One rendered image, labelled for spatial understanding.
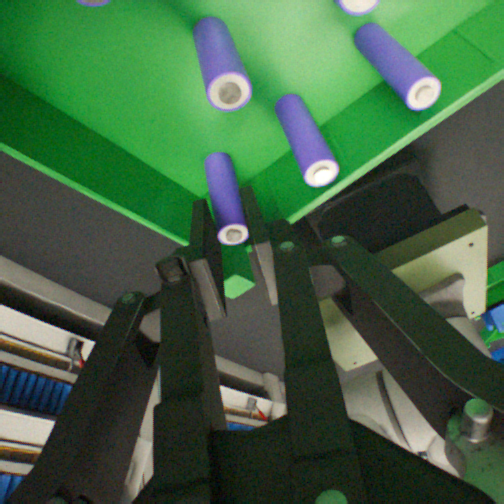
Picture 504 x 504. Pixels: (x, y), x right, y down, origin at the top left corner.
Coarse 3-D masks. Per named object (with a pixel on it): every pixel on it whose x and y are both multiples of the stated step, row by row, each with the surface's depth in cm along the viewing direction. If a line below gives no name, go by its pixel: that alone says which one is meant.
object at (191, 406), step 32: (192, 288) 14; (160, 320) 13; (192, 320) 12; (160, 352) 11; (192, 352) 11; (160, 384) 10; (192, 384) 10; (160, 416) 9; (192, 416) 8; (224, 416) 11; (160, 448) 8; (192, 448) 8; (160, 480) 7; (192, 480) 7
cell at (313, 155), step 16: (288, 96) 22; (288, 112) 21; (304, 112) 21; (288, 128) 21; (304, 128) 20; (304, 144) 20; (320, 144) 19; (304, 160) 19; (320, 160) 19; (304, 176) 19; (320, 176) 19
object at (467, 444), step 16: (480, 400) 7; (464, 416) 7; (480, 416) 7; (448, 432) 8; (464, 432) 7; (480, 432) 7; (496, 432) 7; (448, 448) 8; (464, 448) 7; (480, 448) 7; (496, 448) 7; (464, 464) 7; (480, 464) 7; (496, 464) 7; (464, 480) 7; (480, 480) 7; (496, 480) 6; (496, 496) 6
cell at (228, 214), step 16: (208, 160) 25; (224, 160) 24; (208, 176) 24; (224, 176) 23; (224, 192) 23; (224, 208) 22; (240, 208) 22; (224, 224) 21; (240, 224) 21; (224, 240) 22; (240, 240) 22
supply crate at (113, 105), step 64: (0, 0) 15; (64, 0) 16; (128, 0) 17; (192, 0) 17; (256, 0) 18; (320, 0) 18; (384, 0) 19; (448, 0) 19; (0, 64) 17; (64, 64) 18; (128, 64) 19; (192, 64) 20; (256, 64) 21; (320, 64) 21; (448, 64) 20; (0, 128) 16; (64, 128) 20; (128, 128) 22; (192, 128) 23; (256, 128) 24; (320, 128) 25; (384, 128) 21; (128, 192) 21; (192, 192) 27; (256, 192) 26; (320, 192) 23
